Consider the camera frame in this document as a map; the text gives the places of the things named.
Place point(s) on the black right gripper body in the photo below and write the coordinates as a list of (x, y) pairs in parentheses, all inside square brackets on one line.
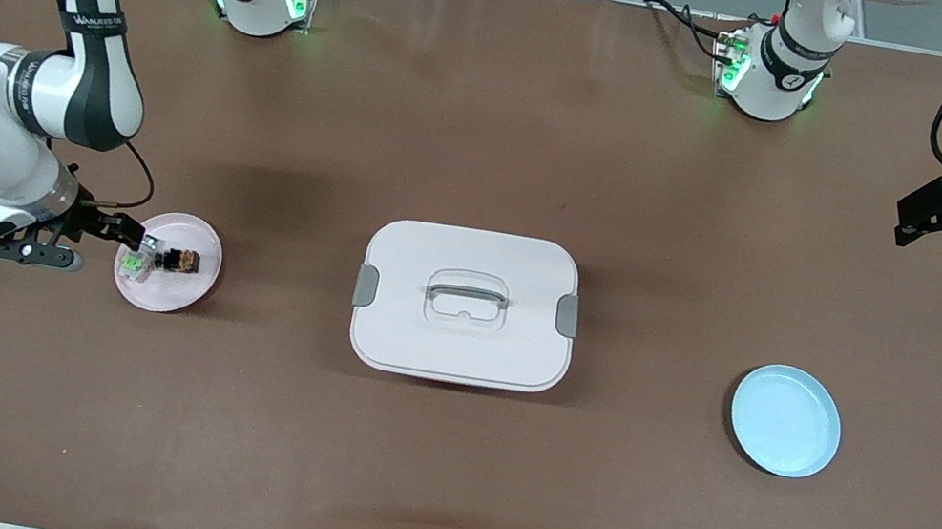
[(88, 219)]

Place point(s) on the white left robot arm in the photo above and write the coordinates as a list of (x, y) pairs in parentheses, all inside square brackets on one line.
[(782, 67)]

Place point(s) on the pink round plate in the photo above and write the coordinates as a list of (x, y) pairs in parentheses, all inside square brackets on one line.
[(184, 296)]

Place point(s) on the grey box latch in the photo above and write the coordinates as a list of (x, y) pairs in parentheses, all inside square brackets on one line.
[(568, 316), (366, 285)]

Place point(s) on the light blue round plate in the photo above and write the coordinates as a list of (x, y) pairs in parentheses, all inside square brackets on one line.
[(785, 422)]

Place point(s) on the white lidded storage box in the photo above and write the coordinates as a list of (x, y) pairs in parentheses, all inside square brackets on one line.
[(458, 340)]

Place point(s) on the brown table mat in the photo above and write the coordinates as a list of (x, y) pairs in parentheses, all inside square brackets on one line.
[(431, 490)]

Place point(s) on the green and white switch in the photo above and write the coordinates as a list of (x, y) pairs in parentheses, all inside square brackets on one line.
[(134, 265)]

